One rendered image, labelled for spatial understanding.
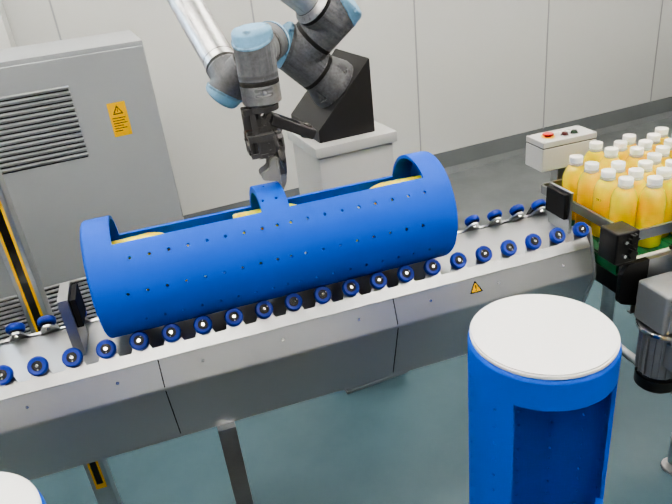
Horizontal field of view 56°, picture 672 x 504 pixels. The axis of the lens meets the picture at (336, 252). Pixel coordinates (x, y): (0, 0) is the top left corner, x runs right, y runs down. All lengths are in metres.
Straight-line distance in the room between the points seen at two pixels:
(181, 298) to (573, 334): 0.83
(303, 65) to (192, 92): 2.07
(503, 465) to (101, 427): 0.94
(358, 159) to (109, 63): 1.16
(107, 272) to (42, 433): 0.44
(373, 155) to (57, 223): 1.46
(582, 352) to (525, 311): 0.16
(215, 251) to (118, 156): 1.57
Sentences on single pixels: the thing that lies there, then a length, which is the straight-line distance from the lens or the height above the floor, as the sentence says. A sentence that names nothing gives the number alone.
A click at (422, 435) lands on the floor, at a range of 2.56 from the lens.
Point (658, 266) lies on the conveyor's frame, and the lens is 1.92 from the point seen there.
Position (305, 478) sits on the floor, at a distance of 2.45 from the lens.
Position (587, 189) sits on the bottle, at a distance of 1.96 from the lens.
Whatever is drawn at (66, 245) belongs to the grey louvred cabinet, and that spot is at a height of 0.64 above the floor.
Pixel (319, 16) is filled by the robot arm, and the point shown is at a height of 1.53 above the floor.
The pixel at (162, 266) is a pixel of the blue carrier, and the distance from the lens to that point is 1.44.
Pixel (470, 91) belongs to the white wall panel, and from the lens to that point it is 5.06.
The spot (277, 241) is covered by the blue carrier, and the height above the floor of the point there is 1.15.
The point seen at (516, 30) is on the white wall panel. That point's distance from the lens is 5.21.
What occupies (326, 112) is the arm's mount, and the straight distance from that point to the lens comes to 2.30.
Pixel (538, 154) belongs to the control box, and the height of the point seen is 1.06.
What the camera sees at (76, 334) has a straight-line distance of 1.61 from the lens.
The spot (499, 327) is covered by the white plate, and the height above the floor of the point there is 1.04.
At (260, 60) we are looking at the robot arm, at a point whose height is 1.53.
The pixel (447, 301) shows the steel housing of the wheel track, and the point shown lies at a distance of 1.69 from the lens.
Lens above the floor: 1.76
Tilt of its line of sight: 27 degrees down
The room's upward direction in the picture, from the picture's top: 7 degrees counter-clockwise
